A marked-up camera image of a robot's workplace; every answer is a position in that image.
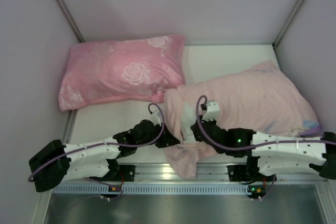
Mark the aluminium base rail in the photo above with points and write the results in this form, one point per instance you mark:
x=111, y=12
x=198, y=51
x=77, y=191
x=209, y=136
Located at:
x=206, y=172

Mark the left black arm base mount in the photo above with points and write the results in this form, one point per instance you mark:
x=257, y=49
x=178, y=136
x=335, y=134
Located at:
x=126, y=173

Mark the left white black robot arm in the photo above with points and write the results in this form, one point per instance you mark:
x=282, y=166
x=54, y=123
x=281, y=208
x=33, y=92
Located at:
x=57, y=162

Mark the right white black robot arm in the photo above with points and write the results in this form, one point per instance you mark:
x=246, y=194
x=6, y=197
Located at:
x=270, y=155

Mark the slotted grey cable duct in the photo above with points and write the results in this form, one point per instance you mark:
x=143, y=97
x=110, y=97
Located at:
x=153, y=189

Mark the aluminium corner post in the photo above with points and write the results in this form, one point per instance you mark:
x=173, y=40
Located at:
x=70, y=20
x=288, y=22

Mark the white pillow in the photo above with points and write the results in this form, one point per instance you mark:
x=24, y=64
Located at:
x=188, y=119

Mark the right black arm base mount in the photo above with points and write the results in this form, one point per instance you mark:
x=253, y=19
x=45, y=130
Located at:
x=238, y=173

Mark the left aluminium corner post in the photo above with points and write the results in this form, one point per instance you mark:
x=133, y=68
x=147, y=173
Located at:
x=70, y=20

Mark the right aluminium corner post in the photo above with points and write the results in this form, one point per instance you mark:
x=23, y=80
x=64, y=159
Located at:
x=288, y=22

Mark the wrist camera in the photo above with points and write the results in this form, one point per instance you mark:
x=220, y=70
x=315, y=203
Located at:
x=156, y=118
x=211, y=110

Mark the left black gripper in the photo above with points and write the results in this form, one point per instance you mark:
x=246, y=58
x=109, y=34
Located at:
x=169, y=138

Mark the purple princess print pillowcase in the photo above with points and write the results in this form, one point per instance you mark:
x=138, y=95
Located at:
x=261, y=98

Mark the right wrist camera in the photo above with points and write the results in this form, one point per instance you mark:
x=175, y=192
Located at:
x=211, y=110

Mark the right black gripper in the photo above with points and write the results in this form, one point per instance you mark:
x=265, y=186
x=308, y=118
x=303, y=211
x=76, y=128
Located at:
x=197, y=131

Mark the pink rose pattern pillow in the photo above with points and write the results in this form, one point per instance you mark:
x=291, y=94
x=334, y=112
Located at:
x=109, y=71

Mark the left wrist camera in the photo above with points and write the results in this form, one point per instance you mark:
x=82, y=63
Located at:
x=156, y=118

